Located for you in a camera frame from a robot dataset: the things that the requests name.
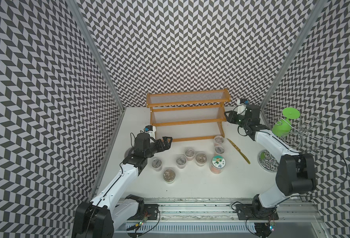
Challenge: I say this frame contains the clear seed container red label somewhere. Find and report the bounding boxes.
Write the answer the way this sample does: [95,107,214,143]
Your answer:
[176,155,187,169]

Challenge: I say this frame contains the orange wooden tiered shelf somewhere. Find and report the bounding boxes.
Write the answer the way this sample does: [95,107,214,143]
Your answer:
[146,89,231,142]

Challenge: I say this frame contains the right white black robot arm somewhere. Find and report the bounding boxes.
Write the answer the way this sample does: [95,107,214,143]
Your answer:
[224,105,317,220]

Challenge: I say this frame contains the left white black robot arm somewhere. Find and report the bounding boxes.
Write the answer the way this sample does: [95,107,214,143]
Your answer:
[72,131,173,238]

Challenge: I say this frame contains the clear seed container front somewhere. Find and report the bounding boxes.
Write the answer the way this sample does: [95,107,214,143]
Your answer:
[162,168,176,184]

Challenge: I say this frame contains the clear seed container beige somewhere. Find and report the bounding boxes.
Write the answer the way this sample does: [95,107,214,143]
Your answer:
[195,152,208,167]

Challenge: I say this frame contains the lilac stacked bowls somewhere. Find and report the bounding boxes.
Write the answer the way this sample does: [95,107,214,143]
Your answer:
[124,147,134,158]

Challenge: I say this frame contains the green plastic goblet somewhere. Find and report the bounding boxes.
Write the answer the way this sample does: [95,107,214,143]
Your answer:
[272,107,300,137]

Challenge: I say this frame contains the pink jar floral lid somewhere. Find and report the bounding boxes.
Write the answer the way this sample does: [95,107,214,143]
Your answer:
[209,155,226,174]

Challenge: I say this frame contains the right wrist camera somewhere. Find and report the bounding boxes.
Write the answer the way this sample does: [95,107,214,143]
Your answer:
[236,99,249,115]

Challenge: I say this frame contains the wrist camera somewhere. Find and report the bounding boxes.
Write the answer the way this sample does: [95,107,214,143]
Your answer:
[236,99,249,115]
[144,125,156,140]

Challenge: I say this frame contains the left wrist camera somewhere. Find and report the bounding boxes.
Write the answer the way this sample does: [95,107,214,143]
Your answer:
[144,125,156,140]

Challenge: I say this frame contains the silver wire cup rack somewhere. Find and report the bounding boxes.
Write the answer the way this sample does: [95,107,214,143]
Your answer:
[257,117,338,173]

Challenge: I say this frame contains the aluminium front rail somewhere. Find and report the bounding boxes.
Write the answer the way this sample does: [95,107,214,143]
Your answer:
[144,198,323,223]

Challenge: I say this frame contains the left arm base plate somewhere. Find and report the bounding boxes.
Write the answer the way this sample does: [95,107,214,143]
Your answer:
[128,204,159,221]

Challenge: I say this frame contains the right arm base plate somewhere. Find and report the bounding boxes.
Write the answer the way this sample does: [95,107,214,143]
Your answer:
[234,203,279,221]

